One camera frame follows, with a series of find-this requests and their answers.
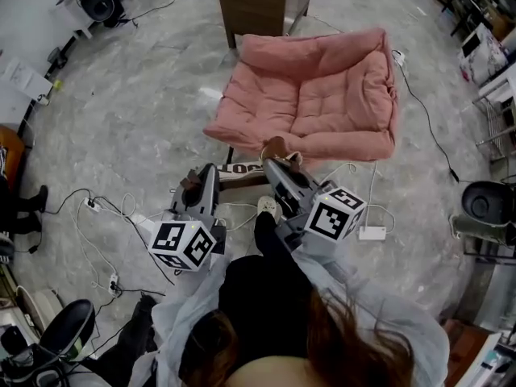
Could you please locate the pink cushioned armchair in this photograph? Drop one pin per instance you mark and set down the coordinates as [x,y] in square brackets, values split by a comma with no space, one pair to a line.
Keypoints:
[322,103]

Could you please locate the white floral box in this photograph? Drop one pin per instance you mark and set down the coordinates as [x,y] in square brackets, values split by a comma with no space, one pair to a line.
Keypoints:
[483,55]

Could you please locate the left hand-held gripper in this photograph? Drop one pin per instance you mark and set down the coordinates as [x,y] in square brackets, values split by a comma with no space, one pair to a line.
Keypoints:
[173,240]

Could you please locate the beige handbag with brown charm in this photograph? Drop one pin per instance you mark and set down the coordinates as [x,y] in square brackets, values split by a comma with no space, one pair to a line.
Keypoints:
[238,170]

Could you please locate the orange seat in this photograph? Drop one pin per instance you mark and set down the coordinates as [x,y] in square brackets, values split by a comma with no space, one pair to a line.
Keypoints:
[12,151]

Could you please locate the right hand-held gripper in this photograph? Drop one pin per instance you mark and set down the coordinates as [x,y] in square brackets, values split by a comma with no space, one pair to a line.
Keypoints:
[334,216]

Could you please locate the black power adapter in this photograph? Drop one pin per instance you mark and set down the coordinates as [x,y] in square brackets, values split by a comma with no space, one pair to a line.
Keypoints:
[32,249]

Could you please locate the person's right forearm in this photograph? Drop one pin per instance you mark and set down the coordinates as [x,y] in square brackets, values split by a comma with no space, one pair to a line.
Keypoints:
[363,296]

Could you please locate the person's right shoe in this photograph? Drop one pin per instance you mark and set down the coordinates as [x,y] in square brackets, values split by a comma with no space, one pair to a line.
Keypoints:
[267,205]

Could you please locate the white flat board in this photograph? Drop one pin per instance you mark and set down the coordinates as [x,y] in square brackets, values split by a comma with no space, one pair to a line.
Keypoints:
[20,83]

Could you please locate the black mesh waste bin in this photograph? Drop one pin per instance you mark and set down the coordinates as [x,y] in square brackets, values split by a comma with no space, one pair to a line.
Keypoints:
[56,57]

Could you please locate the small white power strip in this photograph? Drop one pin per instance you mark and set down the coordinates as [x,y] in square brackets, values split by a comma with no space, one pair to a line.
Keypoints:
[398,57]
[113,282]
[93,205]

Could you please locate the white side table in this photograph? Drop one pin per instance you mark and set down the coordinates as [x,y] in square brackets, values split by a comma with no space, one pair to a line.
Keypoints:
[500,83]

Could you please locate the brown wooden table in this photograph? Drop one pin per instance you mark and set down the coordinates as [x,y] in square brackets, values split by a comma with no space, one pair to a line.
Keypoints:
[258,10]

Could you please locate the white round stool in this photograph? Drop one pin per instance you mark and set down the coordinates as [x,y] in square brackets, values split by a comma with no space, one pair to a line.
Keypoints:
[42,306]

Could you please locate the white low table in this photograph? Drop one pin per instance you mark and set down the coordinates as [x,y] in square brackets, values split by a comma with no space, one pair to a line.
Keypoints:
[76,12]

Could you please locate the flat white power strip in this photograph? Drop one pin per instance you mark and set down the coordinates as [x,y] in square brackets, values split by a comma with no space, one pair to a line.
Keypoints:
[371,233]

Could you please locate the small black table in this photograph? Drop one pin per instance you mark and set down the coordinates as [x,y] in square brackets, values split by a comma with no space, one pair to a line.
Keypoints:
[467,6]

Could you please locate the black bucket chair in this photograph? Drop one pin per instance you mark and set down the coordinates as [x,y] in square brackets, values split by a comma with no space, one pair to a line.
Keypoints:
[98,2]
[483,204]

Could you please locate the small yellow-green cup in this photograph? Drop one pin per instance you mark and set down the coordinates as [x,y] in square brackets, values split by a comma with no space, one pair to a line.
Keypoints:
[57,85]

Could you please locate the small white round container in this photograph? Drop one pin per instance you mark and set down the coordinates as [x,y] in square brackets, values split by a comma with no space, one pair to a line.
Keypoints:
[42,100]

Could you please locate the person's left forearm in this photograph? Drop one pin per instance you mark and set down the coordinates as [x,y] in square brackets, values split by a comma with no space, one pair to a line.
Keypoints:
[181,309]

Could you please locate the person's black-clothed body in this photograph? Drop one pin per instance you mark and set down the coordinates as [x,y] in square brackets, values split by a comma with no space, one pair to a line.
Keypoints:
[262,288]

